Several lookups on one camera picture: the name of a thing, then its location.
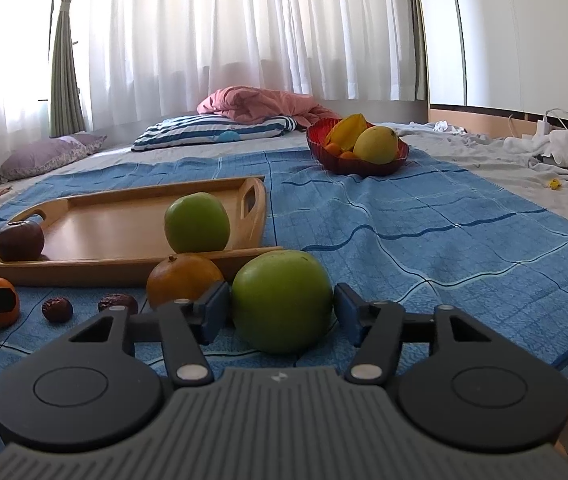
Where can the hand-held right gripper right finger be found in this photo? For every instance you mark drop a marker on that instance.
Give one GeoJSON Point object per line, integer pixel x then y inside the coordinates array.
{"type": "Point", "coordinates": [348, 312]}

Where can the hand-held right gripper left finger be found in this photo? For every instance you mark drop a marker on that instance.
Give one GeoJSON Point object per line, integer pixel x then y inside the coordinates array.
{"type": "Point", "coordinates": [211, 312]}

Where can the small tangerine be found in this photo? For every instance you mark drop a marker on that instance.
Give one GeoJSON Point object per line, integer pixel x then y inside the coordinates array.
{"type": "Point", "coordinates": [4, 305]}
{"type": "Point", "coordinates": [334, 148]}
{"type": "Point", "coordinates": [348, 155]}

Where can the orange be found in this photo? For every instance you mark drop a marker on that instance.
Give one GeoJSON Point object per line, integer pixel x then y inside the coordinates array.
{"type": "Point", "coordinates": [179, 280]}

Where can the large green apple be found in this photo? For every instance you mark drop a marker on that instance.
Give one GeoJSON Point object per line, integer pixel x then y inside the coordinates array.
{"type": "Point", "coordinates": [281, 300]}

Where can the red date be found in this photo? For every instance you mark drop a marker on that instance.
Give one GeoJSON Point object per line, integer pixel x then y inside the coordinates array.
{"type": "Point", "coordinates": [57, 309]}
{"type": "Point", "coordinates": [116, 304]}

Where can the wooden tray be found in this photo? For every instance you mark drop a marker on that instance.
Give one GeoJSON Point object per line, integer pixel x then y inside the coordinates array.
{"type": "Point", "coordinates": [104, 230]}

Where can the blue plaid blanket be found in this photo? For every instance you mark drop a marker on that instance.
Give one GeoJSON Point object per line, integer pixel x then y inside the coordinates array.
{"type": "Point", "coordinates": [414, 260]}

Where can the dark red apple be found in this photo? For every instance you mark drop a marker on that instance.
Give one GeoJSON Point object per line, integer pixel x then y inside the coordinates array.
{"type": "Point", "coordinates": [19, 241]}

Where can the small green apple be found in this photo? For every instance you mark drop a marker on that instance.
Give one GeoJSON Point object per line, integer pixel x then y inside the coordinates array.
{"type": "Point", "coordinates": [196, 222]}

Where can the yellow mango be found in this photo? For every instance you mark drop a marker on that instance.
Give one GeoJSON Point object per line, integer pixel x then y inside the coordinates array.
{"type": "Point", "coordinates": [376, 145]}

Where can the purple pillow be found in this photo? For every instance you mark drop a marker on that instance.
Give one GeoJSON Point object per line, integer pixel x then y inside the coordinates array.
{"type": "Point", "coordinates": [44, 157]}

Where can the red glass bowl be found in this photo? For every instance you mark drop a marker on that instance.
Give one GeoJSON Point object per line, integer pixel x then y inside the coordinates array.
{"type": "Point", "coordinates": [316, 136]}

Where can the blue striped pillow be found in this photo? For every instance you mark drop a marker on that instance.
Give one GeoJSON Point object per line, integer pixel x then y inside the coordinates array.
{"type": "Point", "coordinates": [189, 132]}

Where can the yellow starfruit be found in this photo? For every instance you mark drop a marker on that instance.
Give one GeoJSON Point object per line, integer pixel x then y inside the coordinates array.
{"type": "Point", "coordinates": [346, 130]}

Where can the grey bed sheet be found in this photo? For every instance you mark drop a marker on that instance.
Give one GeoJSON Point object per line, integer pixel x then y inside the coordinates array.
{"type": "Point", "coordinates": [489, 180]}

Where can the pink quilt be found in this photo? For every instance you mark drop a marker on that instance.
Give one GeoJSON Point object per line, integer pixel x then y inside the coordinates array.
{"type": "Point", "coordinates": [254, 102]}

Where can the wooden bed board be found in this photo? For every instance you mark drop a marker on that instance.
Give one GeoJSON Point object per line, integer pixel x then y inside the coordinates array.
{"type": "Point", "coordinates": [464, 120]}

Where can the small yellow toy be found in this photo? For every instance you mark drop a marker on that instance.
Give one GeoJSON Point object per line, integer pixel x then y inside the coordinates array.
{"type": "Point", "coordinates": [555, 184]}

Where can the grey-green curtain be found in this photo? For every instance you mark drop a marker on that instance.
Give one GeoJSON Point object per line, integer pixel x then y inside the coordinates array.
{"type": "Point", "coordinates": [64, 60]}
{"type": "Point", "coordinates": [419, 35]}

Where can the white crumpled clothes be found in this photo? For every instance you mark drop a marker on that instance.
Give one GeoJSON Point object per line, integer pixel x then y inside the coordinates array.
{"type": "Point", "coordinates": [564, 145]}

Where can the white wardrobe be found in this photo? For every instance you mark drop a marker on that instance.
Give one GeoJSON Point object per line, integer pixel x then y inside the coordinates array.
{"type": "Point", "coordinates": [514, 35]}

